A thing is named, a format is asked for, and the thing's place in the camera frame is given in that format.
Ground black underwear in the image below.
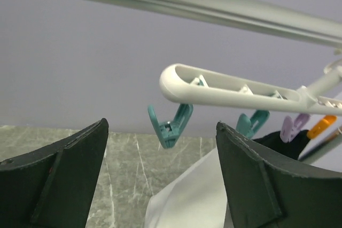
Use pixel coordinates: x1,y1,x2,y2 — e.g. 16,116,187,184
253,130,310,160

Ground silver white clothes rack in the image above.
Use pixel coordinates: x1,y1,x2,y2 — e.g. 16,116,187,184
90,0,341,52

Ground orange plastic clip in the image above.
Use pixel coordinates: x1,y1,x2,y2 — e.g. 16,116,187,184
307,115,337,139

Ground teal plastic clip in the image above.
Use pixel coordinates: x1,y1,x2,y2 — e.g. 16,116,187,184
236,110,270,138
147,104,193,149

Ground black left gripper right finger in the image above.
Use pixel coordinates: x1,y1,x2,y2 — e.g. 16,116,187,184
216,122,341,227

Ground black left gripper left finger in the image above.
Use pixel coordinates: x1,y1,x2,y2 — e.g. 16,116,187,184
1,119,109,227

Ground white plastic clip hanger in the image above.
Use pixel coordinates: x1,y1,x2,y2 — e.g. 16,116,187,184
159,60,341,116

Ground white underwear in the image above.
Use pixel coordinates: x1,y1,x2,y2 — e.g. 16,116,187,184
144,148,234,228

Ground purple plastic clip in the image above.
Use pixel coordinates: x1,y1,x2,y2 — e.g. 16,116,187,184
279,113,311,143

